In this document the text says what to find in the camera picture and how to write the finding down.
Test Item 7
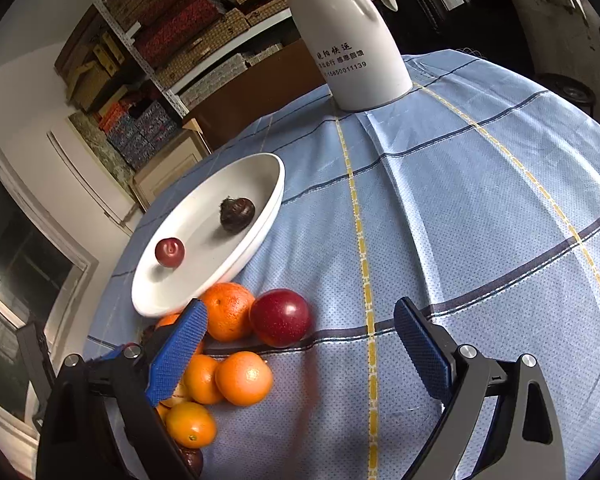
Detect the small red plum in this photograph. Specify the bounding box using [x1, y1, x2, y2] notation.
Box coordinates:
[154, 237, 187, 268]

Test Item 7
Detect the large pale orange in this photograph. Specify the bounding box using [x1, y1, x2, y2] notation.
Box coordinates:
[157, 382, 193, 409]

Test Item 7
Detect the large brown cardboard box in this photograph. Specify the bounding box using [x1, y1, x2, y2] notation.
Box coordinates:
[190, 40, 331, 153]

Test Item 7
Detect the tan cardboard box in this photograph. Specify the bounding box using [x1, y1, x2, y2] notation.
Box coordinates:
[130, 120, 212, 211]

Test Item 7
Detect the white thermos jug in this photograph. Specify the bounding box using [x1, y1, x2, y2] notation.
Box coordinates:
[270, 0, 414, 112]

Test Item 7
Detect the window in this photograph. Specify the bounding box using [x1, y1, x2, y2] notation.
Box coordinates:
[0, 135, 98, 451]

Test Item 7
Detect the white metal shelf rack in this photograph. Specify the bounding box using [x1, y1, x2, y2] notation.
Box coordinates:
[92, 0, 396, 121]

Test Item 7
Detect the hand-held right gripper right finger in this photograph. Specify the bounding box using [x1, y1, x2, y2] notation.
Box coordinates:
[393, 296, 567, 480]

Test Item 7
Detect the dark purple passion fruit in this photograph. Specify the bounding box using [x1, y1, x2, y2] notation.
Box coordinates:
[175, 447, 204, 480]

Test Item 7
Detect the blue checked tablecloth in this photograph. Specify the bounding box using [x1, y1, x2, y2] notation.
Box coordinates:
[82, 49, 600, 480]

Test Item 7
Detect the large red plum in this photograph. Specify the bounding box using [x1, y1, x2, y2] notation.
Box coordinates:
[249, 288, 312, 348]

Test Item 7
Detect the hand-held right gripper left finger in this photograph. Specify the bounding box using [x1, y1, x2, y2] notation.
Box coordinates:
[32, 298, 209, 480]

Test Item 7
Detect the green patterned board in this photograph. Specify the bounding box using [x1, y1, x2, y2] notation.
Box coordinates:
[69, 111, 137, 202]

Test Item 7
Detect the white oval bowl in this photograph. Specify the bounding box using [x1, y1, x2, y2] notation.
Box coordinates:
[131, 152, 286, 318]

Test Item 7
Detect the stack of patterned boxes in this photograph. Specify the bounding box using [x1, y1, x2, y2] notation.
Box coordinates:
[55, 0, 396, 171]

